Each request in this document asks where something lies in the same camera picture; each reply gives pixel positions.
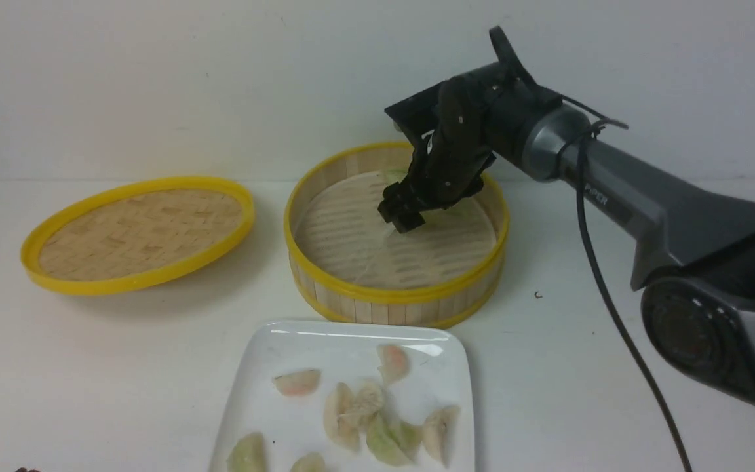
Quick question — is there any pale dumpling plate bottom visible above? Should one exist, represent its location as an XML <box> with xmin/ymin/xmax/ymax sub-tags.
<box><xmin>290</xmin><ymin>452</ymin><xmax>327</xmax><ymax>472</ymax></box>

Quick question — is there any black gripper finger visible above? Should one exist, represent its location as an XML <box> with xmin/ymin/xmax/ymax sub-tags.
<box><xmin>377</xmin><ymin>184</ymin><xmax>410</xmax><ymax>224</ymax></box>

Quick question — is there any yellow-rimmed bamboo steamer lid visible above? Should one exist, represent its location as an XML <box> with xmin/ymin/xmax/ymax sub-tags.
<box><xmin>20</xmin><ymin>176</ymin><xmax>256</xmax><ymax>296</ymax></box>

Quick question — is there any green dumpling plate centre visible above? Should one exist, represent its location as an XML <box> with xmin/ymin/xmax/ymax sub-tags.
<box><xmin>366</xmin><ymin>413</ymin><xmax>412</xmax><ymax>468</ymax></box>

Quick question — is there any beige dumpling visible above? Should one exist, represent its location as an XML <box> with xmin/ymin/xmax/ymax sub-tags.
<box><xmin>345</xmin><ymin>380</ymin><xmax>385</xmax><ymax>424</ymax></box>

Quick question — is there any pink dumpling plate top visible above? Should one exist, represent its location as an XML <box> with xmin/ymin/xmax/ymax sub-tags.
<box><xmin>377</xmin><ymin>344</ymin><xmax>410</xmax><ymax>386</ymax></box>

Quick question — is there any yellow-rimmed bamboo steamer basket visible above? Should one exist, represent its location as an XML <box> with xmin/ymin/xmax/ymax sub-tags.
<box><xmin>284</xmin><ymin>142</ymin><xmax>510</xmax><ymax>328</ymax></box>

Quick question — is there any beige dumpling plate centre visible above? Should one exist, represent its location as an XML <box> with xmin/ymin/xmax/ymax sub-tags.
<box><xmin>322</xmin><ymin>382</ymin><xmax>360</xmax><ymax>453</ymax></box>

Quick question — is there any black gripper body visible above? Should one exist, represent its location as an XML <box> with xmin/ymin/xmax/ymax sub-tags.
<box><xmin>406</xmin><ymin>73</ymin><xmax>522</xmax><ymax>211</ymax></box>

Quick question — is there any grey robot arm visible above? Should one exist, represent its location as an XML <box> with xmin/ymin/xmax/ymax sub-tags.
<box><xmin>378</xmin><ymin>64</ymin><xmax>755</xmax><ymax>406</ymax></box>

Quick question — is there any green dumpling plate bottom-left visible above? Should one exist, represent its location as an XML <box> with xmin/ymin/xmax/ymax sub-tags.
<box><xmin>227</xmin><ymin>432</ymin><xmax>267</xmax><ymax>472</ymax></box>

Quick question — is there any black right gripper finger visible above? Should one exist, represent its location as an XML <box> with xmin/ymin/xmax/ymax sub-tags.
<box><xmin>393</xmin><ymin>200</ymin><xmax>425</xmax><ymax>234</ymax></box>

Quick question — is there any white square plate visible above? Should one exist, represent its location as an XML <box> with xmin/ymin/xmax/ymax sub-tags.
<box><xmin>208</xmin><ymin>320</ymin><xmax>476</xmax><ymax>472</ymax></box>

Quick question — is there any beige dumpling plate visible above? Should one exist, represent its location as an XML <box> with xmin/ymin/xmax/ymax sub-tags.
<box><xmin>421</xmin><ymin>405</ymin><xmax>461</xmax><ymax>468</ymax></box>
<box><xmin>322</xmin><ymin>382</ymin><xmax>360</xmax><ymax>453</ymax></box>

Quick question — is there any white mesh steamer liner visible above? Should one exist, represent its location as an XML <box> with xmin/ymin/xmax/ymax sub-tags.
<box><xmin>294</xmin><ymin>170</ymin><xmax>495</xmax><ymax>290</ymax></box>

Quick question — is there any pink dumpling plate left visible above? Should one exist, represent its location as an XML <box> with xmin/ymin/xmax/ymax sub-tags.
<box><xmin>272</xmin><ymin>368</ymin><xmax>321</xmax><ymax>397</ymax></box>

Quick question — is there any pink dumpling plate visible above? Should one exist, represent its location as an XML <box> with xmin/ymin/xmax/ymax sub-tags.
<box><xmin>272</xmin><ymin>368</ymin><xmax>321</xmax><ymax>397</ymax></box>
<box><xmin>377</xmin><ymin>344</ymin><xmax>410</xmax><ymax>386</ymax></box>

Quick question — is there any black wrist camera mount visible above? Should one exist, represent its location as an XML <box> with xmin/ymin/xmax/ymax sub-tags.
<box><xmin>384</xmin><ymin>83</ymin><xmax>443</xmax><ymax>148</ymax></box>

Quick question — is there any black cable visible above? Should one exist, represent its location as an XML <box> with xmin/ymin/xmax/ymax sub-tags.
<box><xmin>551</xmin><ymin>92</ymin><xmax>693</xmax><ymax>472</ymax></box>

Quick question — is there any beige dumpling plate right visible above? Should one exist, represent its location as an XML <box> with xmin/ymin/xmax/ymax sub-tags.
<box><xmin>421</xmin><ymin>405</ymin><xmax>461</xmax><ymax>468</ymax></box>

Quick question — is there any pale green dumpling back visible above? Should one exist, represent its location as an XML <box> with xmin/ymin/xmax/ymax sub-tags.
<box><xmin>381</xmin><ymin>169</ymin><xmax>407</xmax><ymax>185</ymax></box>

